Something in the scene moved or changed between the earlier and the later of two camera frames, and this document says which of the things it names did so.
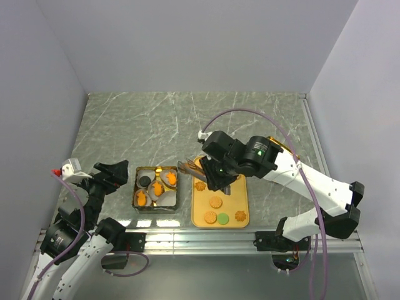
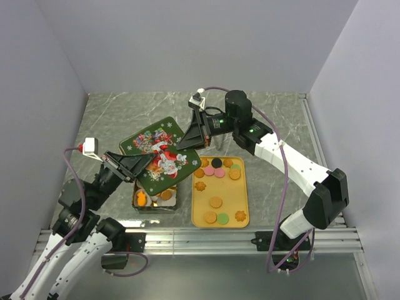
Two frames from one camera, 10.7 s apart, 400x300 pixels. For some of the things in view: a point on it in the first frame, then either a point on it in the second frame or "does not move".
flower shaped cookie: x=240 y=215 does not move
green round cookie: x=223 y=218 does not move
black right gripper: x=214 y=182 -> x=199 y=134
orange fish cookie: x=141 y=199 does not move
